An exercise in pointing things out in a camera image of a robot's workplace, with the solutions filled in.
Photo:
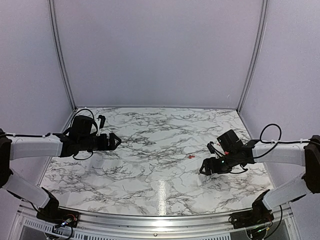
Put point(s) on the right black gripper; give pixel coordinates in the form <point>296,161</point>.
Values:
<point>215,170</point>

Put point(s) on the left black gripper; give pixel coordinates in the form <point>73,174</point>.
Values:
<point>111,146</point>

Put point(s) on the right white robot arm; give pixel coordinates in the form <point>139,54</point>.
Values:
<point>303,152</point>

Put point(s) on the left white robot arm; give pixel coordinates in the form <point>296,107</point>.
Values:
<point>62,145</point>

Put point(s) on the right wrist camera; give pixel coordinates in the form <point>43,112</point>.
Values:
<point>211,148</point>

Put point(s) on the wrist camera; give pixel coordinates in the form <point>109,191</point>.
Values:
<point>211,148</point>
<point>101,121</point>

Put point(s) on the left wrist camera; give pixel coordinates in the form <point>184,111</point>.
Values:
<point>101,121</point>

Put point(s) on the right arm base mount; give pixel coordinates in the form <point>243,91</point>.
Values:
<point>251,216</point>

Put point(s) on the aluminium front rail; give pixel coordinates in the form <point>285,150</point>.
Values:
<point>103,226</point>

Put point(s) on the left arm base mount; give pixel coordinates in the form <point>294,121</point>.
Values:
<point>58,216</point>

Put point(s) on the left aluminium frame post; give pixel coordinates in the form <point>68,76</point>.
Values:
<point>59,53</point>

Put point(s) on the aluminium frame post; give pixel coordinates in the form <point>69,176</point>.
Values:
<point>255,54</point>
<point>59,53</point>

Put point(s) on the right aluminium frame post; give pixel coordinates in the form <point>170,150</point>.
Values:
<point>255,54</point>

